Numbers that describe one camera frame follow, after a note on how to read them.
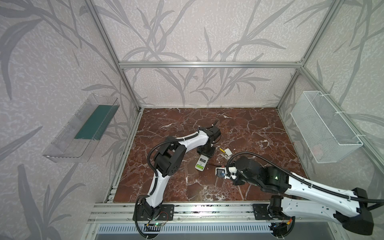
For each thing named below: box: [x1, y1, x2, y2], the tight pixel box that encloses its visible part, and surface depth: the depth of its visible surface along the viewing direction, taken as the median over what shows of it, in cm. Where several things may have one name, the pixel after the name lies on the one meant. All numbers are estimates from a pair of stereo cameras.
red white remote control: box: [195, 154, 209, 172], surface depth 91 cm
